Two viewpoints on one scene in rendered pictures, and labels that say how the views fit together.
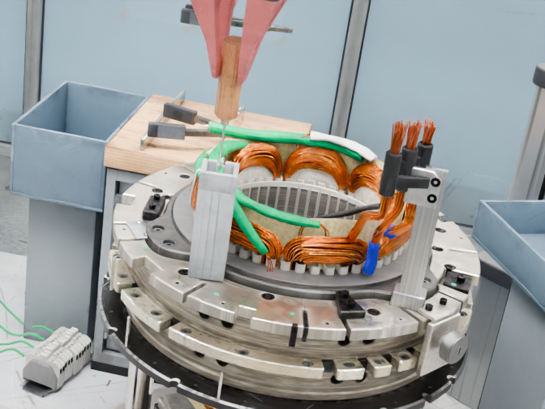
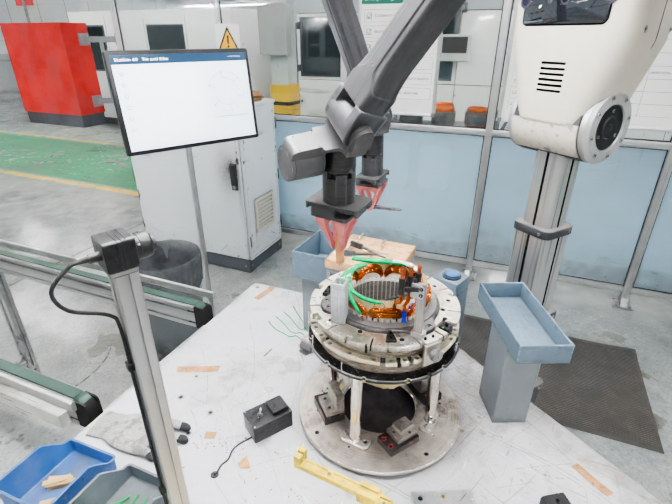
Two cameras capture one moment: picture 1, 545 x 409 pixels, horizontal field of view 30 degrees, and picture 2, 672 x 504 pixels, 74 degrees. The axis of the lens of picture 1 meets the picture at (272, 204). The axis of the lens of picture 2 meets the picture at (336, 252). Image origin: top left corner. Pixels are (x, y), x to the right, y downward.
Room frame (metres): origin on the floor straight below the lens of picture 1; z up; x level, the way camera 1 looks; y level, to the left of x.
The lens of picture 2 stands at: (0.00, -0.19, 1.61)
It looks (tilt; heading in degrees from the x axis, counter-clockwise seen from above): 26 degrees down; 19
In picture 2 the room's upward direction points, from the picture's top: straight up
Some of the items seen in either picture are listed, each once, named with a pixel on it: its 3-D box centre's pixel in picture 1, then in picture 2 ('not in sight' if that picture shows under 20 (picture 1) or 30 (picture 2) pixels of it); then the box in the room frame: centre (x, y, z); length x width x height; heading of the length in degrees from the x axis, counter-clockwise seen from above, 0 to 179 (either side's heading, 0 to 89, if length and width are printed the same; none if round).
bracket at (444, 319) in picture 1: (432, 337); (429, 350); (0.69, -0.14, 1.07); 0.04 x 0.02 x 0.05; 137
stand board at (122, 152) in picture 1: (214, 144); (371, 256); (1.08, 0.08, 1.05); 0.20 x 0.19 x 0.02; 84
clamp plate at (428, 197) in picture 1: (422, 187); (417, 291); (0.69, -0.11, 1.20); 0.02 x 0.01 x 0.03; 81
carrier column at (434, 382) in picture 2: not in sight; (433, 387); (0.78, -0.15, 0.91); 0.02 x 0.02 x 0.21
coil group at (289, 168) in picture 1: (316, 168); (397, 273); (0.88, -0.04, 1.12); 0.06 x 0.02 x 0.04; 89
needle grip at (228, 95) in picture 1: (230, 78); (339, 248); (0.70, 0.04, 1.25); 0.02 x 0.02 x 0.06
